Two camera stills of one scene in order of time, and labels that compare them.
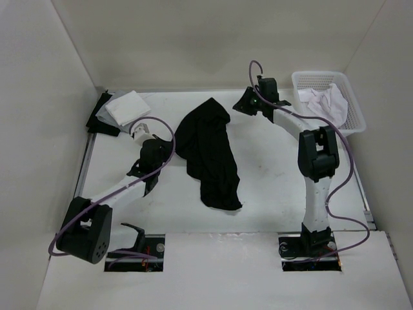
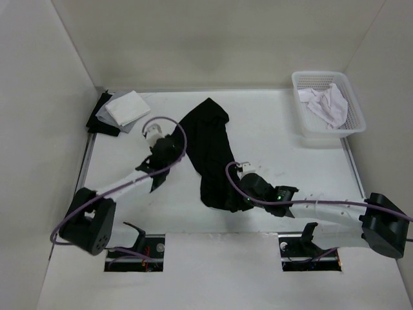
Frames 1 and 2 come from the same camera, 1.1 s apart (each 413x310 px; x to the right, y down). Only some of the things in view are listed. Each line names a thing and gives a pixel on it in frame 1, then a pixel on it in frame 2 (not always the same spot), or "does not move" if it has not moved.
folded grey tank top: x=105 y=115 does not move
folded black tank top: x=95 y=125 does not move
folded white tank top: x=128 y=108 does not move
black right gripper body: x=263 y=103 → x=247 y=205
